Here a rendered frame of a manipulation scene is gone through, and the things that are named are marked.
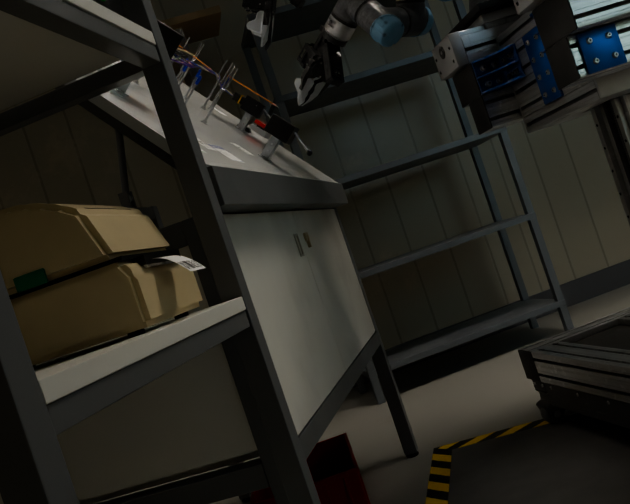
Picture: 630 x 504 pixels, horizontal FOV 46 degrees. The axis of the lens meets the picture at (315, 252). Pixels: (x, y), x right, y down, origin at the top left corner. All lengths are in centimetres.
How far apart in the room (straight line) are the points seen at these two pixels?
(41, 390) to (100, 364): 9
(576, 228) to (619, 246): 26
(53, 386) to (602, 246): 379
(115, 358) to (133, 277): 18
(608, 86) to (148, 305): 120
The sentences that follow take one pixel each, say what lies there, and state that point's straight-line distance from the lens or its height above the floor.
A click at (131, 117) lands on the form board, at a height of 98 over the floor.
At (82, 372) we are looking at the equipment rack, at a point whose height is 65.
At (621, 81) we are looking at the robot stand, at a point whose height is 82.
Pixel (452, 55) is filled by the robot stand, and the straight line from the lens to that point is 206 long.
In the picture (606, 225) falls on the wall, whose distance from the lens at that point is 425.
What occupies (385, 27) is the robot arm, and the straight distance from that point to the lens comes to 189.
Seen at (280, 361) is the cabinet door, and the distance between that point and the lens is 131.
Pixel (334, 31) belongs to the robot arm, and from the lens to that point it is 198.
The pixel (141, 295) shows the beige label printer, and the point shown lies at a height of 70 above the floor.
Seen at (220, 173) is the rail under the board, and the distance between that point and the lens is 119.
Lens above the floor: 68
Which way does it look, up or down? level
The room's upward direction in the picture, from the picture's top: 19 degrees counter-clockwise
